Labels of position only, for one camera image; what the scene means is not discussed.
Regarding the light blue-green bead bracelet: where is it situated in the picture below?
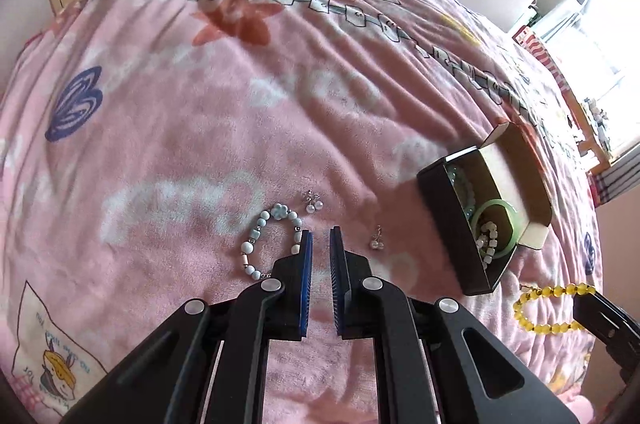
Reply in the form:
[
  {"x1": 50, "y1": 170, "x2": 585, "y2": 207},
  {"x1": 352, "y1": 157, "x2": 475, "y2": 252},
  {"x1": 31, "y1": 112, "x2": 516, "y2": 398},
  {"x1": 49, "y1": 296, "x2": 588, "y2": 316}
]
[{"x1": 446, "y1": 161, "x2": 481, "y2": 220}]

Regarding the black cardboard box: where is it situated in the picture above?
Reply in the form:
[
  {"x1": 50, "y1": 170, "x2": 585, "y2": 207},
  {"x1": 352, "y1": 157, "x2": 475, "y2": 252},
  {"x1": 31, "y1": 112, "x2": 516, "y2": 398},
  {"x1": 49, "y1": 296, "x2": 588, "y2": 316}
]
[{"x1": 416, "y1": 123, "x2": 553, "y2": 296}]

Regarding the green jade bangle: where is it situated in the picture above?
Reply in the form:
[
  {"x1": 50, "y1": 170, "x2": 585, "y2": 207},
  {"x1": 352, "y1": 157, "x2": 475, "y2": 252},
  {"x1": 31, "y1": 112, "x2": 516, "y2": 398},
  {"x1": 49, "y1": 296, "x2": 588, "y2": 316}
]
[{"x1": 471, "y1": 200, "x2": 521, "y2": 260}]

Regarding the blue white flower bead bracelet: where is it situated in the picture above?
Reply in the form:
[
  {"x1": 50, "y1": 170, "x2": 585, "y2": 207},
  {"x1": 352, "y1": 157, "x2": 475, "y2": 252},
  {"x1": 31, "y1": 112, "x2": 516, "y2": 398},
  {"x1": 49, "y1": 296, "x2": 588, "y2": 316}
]
[{"x1": 240, "y1": 203, "x2": 304, "y2": 281}]

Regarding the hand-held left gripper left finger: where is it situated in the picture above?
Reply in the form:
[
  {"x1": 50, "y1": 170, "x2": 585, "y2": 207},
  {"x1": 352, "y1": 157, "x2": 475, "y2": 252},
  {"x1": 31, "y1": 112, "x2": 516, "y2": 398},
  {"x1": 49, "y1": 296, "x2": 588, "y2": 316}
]
[{"x1": 60, "y1": 229, "x2": 314, "y2": 424}]

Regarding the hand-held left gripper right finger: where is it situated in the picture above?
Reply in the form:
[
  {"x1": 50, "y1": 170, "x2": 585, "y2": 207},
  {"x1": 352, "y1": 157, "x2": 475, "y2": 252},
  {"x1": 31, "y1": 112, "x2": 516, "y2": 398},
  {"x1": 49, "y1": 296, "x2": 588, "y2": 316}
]
[{"x1": 328, "y1": 227, "x2": 581, "y2": 424}]

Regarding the yellow bead bracelet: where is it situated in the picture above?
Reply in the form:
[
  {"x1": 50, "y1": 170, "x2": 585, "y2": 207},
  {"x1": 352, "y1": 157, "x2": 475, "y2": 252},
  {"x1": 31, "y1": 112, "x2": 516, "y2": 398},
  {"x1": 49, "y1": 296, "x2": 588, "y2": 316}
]
[{"x1": 513, "y1": 283, "x2": 597, "y2": 336}]

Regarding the red striped box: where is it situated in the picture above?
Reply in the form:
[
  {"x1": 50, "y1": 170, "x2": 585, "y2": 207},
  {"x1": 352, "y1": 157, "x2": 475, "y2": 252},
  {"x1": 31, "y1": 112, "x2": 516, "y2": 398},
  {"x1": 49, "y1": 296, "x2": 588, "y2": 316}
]
[{"x1": 512, "y1": 27, "x2": 577, "y2": 94}]

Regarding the pink printed blanket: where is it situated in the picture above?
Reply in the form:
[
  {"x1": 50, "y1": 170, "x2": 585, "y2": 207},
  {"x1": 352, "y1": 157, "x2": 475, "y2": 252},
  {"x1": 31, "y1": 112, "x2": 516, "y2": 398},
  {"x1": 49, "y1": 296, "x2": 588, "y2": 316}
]
[{"x1": 0, "y1": 0, "x2": 606, "y2": 424}]

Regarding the wooden table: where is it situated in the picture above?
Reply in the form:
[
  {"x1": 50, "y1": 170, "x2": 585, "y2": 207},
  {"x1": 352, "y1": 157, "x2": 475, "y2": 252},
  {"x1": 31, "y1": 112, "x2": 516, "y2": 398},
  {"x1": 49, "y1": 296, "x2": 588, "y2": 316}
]
[{"x1": 520, "y1": 29, "x2": 617, "y2": 176}]

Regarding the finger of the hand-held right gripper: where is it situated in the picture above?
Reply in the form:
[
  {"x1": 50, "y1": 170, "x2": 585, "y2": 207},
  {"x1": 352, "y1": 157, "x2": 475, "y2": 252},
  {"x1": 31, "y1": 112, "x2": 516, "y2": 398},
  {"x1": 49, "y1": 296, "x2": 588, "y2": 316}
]
[{"x1": 572, "y1": 291, "x2": 640, "y2": 385}]

